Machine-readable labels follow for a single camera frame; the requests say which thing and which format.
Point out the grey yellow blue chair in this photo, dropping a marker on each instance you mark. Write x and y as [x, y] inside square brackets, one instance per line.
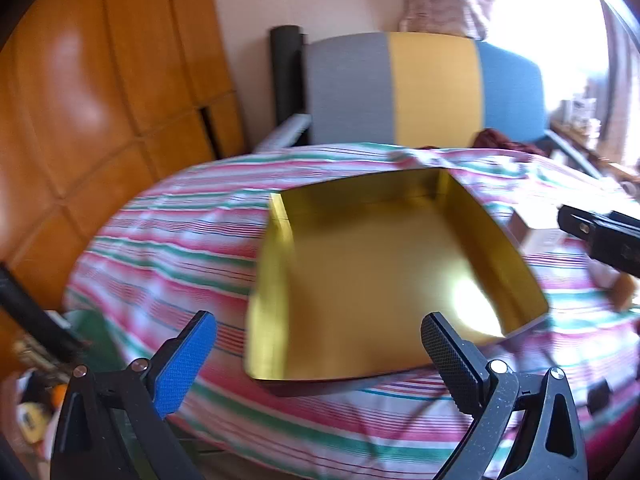
[430, 90]

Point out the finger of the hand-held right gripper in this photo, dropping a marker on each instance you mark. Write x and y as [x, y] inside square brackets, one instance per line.
[610, 240]

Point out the dark red cloth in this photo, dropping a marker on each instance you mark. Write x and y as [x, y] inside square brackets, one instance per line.
[505, 141]

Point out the striped tablecloth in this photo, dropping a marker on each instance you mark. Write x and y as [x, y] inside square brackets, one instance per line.
[175, 240]

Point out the window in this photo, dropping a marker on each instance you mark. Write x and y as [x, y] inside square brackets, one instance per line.
[550, 20]

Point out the wooden wardrobe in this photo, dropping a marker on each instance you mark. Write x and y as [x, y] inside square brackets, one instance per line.
[100, 85]

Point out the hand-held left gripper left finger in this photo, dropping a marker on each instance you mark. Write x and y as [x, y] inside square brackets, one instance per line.
[182, 365]

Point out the small white cardboard box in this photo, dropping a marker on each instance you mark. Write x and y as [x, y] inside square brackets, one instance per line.
[540, 235]

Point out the black stand bar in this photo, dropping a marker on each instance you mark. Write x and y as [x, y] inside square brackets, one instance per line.
[35, 315]

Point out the gold metal tin box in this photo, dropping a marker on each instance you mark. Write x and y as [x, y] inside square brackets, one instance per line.
[375, 270]

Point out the pink patterned curtain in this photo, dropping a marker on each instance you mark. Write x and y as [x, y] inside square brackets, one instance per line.
[440, 0]

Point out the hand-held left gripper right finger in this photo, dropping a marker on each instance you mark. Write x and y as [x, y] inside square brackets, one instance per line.
[450, 360]

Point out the yellow bun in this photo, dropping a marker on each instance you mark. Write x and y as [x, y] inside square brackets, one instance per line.
[622, 292]

